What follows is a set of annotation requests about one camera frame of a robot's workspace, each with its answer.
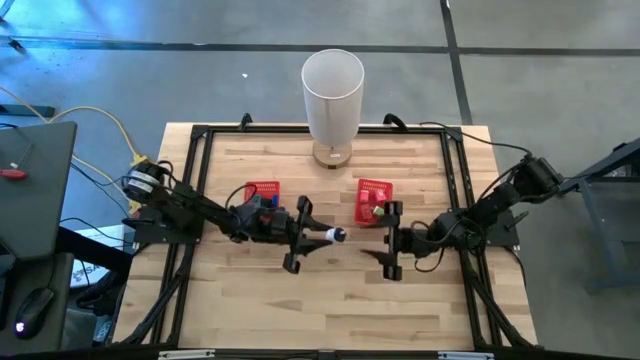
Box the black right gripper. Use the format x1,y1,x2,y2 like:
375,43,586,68
359,200,441,281

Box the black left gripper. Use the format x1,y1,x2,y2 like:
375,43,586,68
230,195,334,275

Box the red plastic basket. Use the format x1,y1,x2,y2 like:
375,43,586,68
354,178,395,227
243,180,281,209

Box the white shade table lamp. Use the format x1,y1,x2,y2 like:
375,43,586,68
300,48,365,170

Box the dark blue side table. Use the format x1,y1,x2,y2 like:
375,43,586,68
551,137,640,295

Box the white printed box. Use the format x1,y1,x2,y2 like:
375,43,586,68
69,224,136,290

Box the grey desk panel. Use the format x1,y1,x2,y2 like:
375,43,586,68
0,121,78,261

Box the black computer mouse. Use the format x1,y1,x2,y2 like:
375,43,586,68
13,287,55,340

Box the black floor bar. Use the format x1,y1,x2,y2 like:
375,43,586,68
0,103,56,119

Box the black aluminium table frame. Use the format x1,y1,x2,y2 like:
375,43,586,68
149,123,504,351

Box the black cable conduit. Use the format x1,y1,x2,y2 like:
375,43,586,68
457,247,534,349
119,243,196,346

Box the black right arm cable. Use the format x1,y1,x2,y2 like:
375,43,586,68
419,121,534,157

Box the white metal bracket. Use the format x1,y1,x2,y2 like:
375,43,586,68
158,349,217,360
438,350,496,360

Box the yellow extension cable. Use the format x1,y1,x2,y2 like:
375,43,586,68
0,85,150,214

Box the red handled tool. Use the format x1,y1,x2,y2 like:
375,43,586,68
0,143,35,181

